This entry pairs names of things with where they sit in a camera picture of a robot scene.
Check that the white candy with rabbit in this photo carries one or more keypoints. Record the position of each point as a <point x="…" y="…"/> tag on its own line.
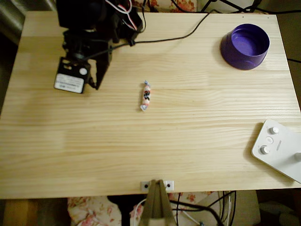
<point x="145" y="95"/>

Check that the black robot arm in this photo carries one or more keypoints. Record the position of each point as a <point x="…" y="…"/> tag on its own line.
<point x="77" y="14"/>

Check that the purple plastic bowl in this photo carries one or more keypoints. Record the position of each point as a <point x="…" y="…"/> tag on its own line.
<point x="249" y="44"/>

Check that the grey curtain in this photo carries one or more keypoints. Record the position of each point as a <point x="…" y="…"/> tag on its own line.
<point x="11" y="16"/>

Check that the floral fabric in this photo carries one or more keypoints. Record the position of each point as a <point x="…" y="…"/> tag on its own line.
<point x="89" y="209"/>
<point x="183" y="5"/>

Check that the wooden furniture piece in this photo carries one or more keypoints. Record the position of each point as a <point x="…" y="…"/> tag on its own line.
<point x="21" y="212"/>

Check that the white lamp base with knobs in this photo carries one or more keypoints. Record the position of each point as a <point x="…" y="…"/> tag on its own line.
<point x="279" y="150"/>

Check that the beige box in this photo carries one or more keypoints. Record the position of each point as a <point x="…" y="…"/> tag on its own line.
<point x="247" y="207"/>

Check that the white mounting bracket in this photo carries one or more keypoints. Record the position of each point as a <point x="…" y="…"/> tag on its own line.
<point x="170" y="185"/>

